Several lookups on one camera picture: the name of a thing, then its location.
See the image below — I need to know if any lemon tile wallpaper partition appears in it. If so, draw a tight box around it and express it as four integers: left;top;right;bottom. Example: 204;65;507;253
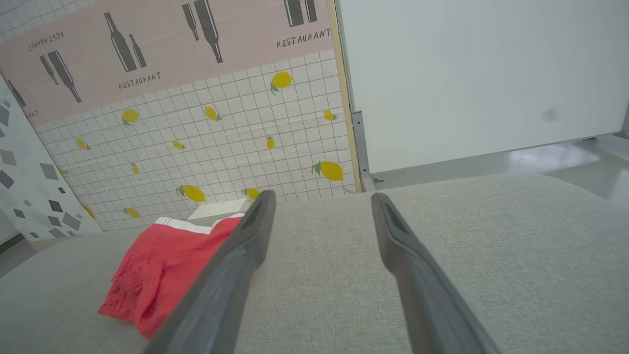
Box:
0;0;362;232

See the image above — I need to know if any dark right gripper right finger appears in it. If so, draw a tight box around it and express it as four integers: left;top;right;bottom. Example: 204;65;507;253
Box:
371;192;502;354

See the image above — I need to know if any red garment with white trim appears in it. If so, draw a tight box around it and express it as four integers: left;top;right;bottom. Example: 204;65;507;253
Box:
97;216;245;340

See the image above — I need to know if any white box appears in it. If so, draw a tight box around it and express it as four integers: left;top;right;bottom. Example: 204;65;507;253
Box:
188;198;252;228

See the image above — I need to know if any grey metal partition bracket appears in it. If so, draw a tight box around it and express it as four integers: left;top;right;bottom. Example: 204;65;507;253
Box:
350;111;386;192

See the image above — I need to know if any terrazzo pattern panel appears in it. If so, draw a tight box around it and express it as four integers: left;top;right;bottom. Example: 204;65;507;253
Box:
0;74;103;246

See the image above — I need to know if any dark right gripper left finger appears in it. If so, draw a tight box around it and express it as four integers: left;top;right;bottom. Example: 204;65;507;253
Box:
143;189;277;354

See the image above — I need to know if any plain white partition board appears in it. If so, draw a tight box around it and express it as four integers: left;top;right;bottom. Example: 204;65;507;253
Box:
337;0;629;175

